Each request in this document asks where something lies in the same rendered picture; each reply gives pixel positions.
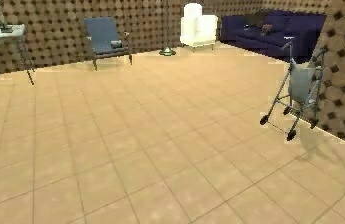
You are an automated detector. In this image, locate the green floor lamp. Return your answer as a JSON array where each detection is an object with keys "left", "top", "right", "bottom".
[{"left": 158, "top": 0, "right": 177, "bottom": 57}]

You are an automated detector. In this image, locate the blue grey armchair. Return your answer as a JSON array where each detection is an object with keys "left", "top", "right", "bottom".
[{"left": 83, "top": 16, "right": 134, "bottom": 72}]

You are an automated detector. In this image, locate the brown teddy bear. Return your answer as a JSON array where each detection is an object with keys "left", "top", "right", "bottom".
[{"left": 260, "top": 23, "right": 274, "bottom": 36}]

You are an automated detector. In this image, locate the white armchair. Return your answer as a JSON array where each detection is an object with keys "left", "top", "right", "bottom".
[{"left": 179, "top": 2, "right": 219, "bottom": 52}]

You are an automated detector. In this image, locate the dark blue sofa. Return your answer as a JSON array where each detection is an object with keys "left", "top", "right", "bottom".
[{"left": 219, "top": 9, "right": 328, "bottom": 65}]

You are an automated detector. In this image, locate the white top black-legged table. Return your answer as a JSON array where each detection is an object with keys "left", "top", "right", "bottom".
[{"left": 0, "top": 23, "right": 36, "bottom": 94}]

